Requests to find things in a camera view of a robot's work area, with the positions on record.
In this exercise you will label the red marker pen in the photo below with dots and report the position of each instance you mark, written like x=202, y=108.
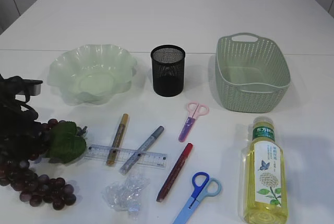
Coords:
x=174, y=173

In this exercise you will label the blue handled scissors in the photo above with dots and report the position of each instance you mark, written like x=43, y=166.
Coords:
x=199, y=193

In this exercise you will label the green woven plastic basket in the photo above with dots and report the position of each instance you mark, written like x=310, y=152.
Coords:
x=251, y=76

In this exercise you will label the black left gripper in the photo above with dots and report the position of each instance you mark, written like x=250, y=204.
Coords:
x=13, y=119

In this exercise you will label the clear plastic sheet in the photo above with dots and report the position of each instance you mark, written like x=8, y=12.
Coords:
x=126, y=195

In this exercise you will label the gold marker pen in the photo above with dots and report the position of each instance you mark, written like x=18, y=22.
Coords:
x=117, y=140

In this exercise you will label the black mesh pen holder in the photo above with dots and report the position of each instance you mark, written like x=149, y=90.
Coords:
x=168, y=62

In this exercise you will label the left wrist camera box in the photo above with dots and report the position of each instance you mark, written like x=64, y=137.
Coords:
x=33, y=86

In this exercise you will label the green wavy plastic plate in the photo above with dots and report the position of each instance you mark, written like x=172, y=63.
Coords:
x=92, y=73

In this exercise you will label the small pink purple scissors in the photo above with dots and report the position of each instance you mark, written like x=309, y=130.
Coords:
x=195, y=110

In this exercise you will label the clear plastic ruler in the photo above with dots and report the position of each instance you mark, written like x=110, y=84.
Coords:
x=144, y=158

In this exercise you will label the yellow tea drink bottle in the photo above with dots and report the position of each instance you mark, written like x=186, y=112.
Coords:
x=263, y=189

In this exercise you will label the purple artificial grape bunch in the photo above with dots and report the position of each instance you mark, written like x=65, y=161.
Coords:
x=61, y=142

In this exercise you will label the silver blue marker pen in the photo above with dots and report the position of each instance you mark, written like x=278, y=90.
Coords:
x=144, y=147

